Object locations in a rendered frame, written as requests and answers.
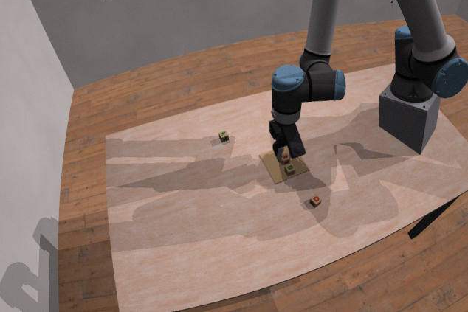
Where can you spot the wooden letter block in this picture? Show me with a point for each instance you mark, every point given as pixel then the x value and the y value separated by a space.
pixel 223 136
pixel 285 159
pixel 315 200
pixel 290 169

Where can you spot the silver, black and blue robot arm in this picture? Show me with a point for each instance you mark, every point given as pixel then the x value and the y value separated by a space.
pixel 424 54

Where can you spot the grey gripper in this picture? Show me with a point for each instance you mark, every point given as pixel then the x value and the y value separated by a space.
pixel 280 141

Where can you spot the tan square mat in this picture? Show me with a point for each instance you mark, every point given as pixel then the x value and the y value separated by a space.
pixel 276 169

